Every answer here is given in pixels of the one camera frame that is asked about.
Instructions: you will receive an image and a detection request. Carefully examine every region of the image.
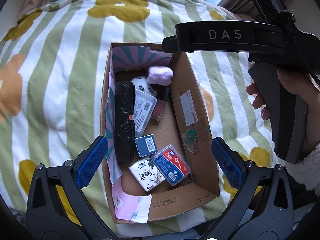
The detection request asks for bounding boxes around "floral tissue pack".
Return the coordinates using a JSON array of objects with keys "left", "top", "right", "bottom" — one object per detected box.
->
[{"left": 129, "top": 157, "right": 165, "bottom": 192}]

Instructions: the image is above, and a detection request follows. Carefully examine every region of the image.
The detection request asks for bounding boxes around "red blue floss box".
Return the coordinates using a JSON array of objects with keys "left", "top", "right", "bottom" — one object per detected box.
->
[{"left": 151, "top": 144, "right": 191, "bottom": 186}]

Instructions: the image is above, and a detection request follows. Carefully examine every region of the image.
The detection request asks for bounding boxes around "small blue white box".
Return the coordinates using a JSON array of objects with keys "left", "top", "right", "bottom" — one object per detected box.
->
[{"left": 135, "top": 134, "right": 158, "bottom": 158}]

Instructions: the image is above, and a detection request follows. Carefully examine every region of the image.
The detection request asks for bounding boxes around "pink fluffy towel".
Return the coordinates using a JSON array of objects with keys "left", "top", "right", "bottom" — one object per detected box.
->
[{"left": 147, "top": 66, "right": 174, "bottom": 86}]

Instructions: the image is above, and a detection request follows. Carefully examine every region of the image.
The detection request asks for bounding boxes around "black garbage bag roll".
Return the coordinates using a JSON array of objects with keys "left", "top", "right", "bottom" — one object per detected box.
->
[{"left": 114, "top": 81, "right": 136, "bottom": 164}]

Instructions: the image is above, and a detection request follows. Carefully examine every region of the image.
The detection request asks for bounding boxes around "pink cardboard box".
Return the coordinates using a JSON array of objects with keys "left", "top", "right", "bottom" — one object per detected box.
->
[{"left": 100, "top": 43, "right": 220, "bottom": 224}]

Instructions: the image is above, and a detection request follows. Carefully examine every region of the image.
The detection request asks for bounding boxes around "clear plastic case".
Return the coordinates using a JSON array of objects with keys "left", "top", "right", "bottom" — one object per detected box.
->
[{"left": 133, "top": 89, "right": 157, "bottom": 138}]

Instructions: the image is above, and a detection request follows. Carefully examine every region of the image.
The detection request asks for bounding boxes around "black white spotted sock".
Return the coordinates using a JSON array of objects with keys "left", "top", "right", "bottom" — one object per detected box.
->
[{"left": 131, "top": 76, "right": 157, "bottom": 97}]

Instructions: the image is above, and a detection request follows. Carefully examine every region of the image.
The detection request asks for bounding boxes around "white fluffy sleeve forearm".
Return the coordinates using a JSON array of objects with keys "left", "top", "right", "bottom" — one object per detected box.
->
[{"left": 285, "top": 144, "right": 320, "bottom": 197}]

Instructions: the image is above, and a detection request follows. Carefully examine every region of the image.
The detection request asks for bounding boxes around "person's right hand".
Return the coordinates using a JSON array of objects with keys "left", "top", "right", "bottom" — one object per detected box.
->
[{"left": 245, "top": 68, "right": 320, "bottom": 151}]

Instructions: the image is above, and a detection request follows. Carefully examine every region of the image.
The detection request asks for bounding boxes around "right brown curtain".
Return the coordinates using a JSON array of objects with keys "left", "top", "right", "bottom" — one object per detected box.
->
[{"left": 217, "top": 0, "right": 268, "bottom": 22}]

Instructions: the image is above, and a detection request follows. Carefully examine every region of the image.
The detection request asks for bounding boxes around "striped floral blanket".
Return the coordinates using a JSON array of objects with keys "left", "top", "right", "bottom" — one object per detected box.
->
[{"left": 1, "top": 0, "right": 279, "bottom": 239}]

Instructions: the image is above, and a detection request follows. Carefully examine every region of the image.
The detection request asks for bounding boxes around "white headboard panel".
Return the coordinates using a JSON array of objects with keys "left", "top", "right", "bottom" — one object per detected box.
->
[{"left": 0, "top": 0, "right": 26, "bottom": 40}]

